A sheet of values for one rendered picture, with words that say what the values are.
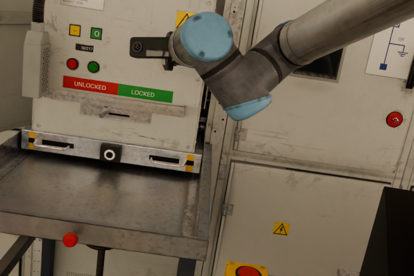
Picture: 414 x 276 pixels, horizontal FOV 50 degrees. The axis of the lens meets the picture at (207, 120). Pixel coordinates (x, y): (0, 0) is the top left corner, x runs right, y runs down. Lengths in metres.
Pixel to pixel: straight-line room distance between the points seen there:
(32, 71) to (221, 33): 0.61
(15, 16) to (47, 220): 0.76
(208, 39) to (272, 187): 1.02
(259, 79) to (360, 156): 0.97
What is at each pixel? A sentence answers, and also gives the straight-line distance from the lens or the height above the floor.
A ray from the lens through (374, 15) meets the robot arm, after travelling 0.70.
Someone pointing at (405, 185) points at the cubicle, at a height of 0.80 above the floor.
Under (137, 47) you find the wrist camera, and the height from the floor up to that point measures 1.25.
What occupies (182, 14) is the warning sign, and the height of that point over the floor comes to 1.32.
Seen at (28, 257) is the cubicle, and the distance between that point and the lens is 2.05.
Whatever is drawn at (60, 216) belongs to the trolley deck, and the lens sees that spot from 1.11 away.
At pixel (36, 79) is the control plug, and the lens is 1.26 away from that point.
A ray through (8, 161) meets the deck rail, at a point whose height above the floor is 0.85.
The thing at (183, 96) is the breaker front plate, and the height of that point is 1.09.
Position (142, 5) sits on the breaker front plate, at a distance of 1.28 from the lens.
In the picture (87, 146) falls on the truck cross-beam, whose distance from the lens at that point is 1.38.
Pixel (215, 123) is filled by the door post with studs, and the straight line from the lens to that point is 1.66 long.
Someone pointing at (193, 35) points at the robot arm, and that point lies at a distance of 0.80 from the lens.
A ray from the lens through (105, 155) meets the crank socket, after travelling 1.34.
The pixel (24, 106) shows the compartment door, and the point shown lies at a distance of 1.74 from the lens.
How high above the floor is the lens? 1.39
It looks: 16 degrees down
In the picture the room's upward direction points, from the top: 9 degrees clockwise
